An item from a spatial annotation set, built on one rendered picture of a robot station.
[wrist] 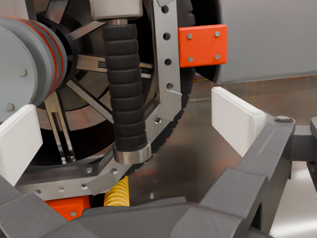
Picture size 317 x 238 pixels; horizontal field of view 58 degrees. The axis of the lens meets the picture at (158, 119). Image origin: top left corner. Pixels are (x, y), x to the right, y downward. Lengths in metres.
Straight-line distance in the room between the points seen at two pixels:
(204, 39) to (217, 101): 0.34
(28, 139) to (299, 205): 1.52
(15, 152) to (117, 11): 0.17
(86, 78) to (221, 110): 0.62
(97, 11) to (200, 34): 0.27
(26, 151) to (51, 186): 0.42
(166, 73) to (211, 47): 0.09
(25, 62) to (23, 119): 0.20
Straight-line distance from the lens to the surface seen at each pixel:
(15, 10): 0.54
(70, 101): 0.80
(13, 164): 0.17
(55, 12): 0.63
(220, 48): 0.54
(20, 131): 0.18
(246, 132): 0.16
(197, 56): 0.53
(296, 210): 1.59
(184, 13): 0.61
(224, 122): 0.19
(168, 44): 0.52
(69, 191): 0.61
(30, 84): 0.39
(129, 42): 0.29
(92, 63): 0.62
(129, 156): 0.32
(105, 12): 0.29
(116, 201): 0.65
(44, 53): 0.43
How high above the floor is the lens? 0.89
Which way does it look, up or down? 18 degrees down
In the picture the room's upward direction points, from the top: 4 degrees counter-clockwise
